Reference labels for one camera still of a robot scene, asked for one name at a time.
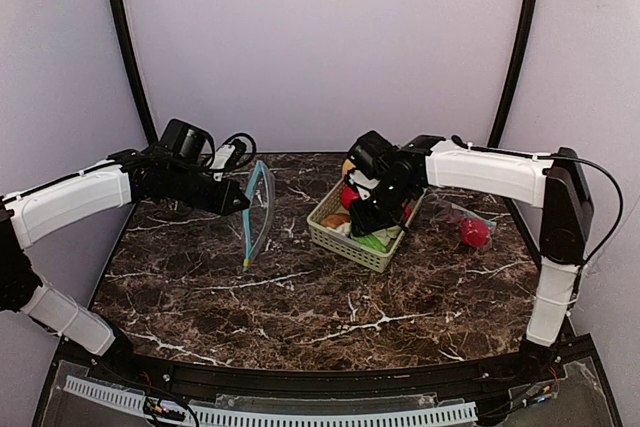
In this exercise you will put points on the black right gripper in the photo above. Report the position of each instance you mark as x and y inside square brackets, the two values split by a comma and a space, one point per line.
[373, 217]

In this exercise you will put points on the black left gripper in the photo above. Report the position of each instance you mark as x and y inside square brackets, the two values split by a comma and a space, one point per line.
[201, 190]

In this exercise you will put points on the green leafy vegetable toy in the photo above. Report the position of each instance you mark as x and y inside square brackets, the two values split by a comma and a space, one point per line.
[372, 242]

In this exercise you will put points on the round red fruit toy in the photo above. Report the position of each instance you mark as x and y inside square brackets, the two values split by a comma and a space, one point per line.
[348, 195]

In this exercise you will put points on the yellow peach toy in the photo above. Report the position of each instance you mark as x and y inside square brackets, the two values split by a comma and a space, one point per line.
[346, 167]

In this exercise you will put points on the clear zip bag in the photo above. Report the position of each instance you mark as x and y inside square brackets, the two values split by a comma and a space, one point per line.
[259, 216]
[445, 217]

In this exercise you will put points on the white green cabbage toy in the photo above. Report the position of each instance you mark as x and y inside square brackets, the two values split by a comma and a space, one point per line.
[388, 235]

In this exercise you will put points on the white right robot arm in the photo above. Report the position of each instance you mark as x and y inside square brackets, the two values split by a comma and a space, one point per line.
[387, 177]

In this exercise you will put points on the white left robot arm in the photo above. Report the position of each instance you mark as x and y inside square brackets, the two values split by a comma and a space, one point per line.
[184, 165]

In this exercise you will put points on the white garlic toy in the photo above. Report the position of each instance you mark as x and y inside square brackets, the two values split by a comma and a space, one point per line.
[344, 229]

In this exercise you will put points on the pale green perforated basket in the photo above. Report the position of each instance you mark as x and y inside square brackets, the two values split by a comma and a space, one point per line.
[344, 245]

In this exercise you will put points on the brown potato toy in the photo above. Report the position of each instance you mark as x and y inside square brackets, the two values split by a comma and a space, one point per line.
[334, 221]

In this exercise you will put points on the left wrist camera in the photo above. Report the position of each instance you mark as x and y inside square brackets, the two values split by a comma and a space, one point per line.
[234, 153]

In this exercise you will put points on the black table edge rail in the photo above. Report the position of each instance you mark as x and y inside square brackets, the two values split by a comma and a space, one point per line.
[486, 380]

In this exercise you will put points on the light blue cable duct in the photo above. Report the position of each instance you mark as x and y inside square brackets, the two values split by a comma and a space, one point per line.
[235, 410]

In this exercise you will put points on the black left frame post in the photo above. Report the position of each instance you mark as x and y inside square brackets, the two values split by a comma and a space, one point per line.
[129, 59]

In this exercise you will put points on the black frame post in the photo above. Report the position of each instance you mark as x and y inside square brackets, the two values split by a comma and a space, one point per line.
[129, 59]
[512, 76]

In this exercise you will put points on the black right frame post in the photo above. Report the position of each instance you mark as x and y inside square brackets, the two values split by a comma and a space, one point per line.
[512, 76]

